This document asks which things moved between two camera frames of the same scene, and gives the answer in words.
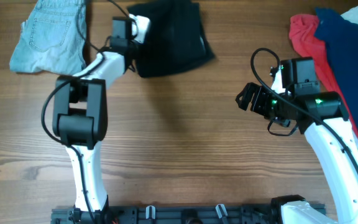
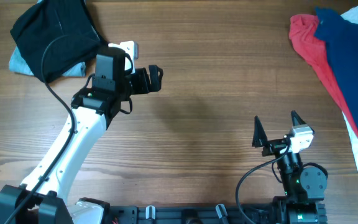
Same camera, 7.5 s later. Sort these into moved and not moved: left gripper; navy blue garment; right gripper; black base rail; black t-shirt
Moved: black t-shirt; left gripper; right gripper
Not moved: black base rail; navy blue garment
